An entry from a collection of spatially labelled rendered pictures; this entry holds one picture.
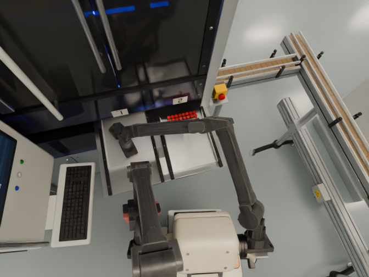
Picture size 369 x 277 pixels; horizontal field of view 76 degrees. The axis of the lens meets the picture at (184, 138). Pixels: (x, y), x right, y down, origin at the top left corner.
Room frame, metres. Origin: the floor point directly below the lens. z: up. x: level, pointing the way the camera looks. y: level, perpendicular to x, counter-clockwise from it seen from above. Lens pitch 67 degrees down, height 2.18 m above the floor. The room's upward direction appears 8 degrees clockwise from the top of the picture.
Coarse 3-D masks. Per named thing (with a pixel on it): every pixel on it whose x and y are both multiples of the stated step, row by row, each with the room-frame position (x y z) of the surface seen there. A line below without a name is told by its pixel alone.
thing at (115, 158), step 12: (108, 120) 0.60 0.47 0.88; (120, 120) 0.61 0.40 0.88; (132, 120) 0.62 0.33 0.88; (144, 120) 0.63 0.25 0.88; (108, 132) 0.52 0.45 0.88; (108, 144) 0.45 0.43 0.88; (144, 144) 0.48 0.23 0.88; (108, 156) 0.38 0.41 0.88; (120, 156) 0.38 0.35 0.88; (132, 156) 0.39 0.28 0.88; (144, 156) 0.40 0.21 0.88; (108, 168) 0.30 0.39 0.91
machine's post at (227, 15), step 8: (224, 0) 0.77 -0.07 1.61; (232, 0) 0.78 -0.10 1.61; (224, 8) 0.77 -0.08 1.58; (232, 8) 0.79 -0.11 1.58; (224, 16) 0.78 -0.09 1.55; (232, 16) 0.79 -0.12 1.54; (224, 24) 0.78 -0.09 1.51; (216, 32) 0.77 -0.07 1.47; (224, 32) 0.78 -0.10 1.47; (216, 40) 0.77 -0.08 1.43; (224, 40) 0.79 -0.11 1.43; (216, 48) 0.78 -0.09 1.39; (224, 48) 0.79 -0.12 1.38; (216, 56) 0.78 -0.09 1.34; (208, 64) 0.78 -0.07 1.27; (216, 64) 0.78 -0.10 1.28; (208, 72) 0.77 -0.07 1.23; (216, 72) 0.79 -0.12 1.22; (208, 80) 0.77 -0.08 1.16; (208, 88) 0.78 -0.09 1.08; (208, 96) 0.78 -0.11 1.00; (200, 104) 0.77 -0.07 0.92; (208, 104) 0.79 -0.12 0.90
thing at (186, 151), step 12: (168, 144) 0.50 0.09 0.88; (180, 144) 0.51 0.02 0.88; (192, 144) 0.52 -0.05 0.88; (204, 144) 0.53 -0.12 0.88; (180, 156) 0.43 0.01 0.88; (192, 156) 0.44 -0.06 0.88; (204, 156) 0.45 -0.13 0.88; (216, 156) 0.45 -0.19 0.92; (180, 168) 0.36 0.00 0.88; (192, 168) 0.37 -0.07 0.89
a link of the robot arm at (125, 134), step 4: (116, 124) 0.46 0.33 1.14; (120, 124) 0.47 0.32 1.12; (112, 128) 0.45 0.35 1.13; (116, 128) 0.45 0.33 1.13; (120, 128) 0.45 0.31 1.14; (112, 132) 0.43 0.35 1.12; (116, 132) 0.43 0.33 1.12; (120, 132) 0.43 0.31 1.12; (124, 132) 0.41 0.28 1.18; (128, 132) 0.41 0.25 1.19; (124, 136) 0.40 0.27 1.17
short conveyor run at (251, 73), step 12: (264, 60) 1.14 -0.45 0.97; (276, 60) 1.19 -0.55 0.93; (288, 60) 1.20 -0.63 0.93; (228, 72) 1.04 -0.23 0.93; (240, 72) 1.05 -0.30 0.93; (252, 72) 1.04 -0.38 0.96; (264, 72) 1.08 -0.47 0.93; (276, 72) 1.09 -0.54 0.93; (288, 72) 1.12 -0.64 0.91; (228, 84) 0.94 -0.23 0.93; (240, 84) 0.99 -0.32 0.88; (252, 84) 1.03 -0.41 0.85
